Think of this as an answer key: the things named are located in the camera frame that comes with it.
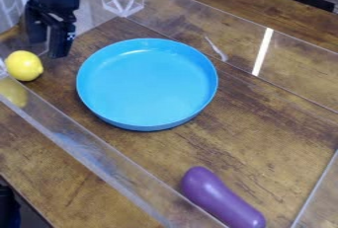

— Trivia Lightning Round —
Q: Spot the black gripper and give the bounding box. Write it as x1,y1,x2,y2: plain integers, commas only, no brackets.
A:
24,0,80,58

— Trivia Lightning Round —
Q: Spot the yellow lemon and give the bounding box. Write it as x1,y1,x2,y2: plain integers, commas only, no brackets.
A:
5,50,44,81

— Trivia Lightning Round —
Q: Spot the blue round tray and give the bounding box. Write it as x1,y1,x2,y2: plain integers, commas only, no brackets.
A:
76,38,218,131

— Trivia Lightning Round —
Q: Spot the white patterned curtain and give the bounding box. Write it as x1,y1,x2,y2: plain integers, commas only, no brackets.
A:
0,0,108,34

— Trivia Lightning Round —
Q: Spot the purple toy eggplant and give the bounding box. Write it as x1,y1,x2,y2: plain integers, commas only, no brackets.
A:
180,167,267,228

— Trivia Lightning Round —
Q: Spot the clear acrylic enclosure wall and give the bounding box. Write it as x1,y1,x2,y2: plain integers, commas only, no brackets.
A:
0,0,338,228

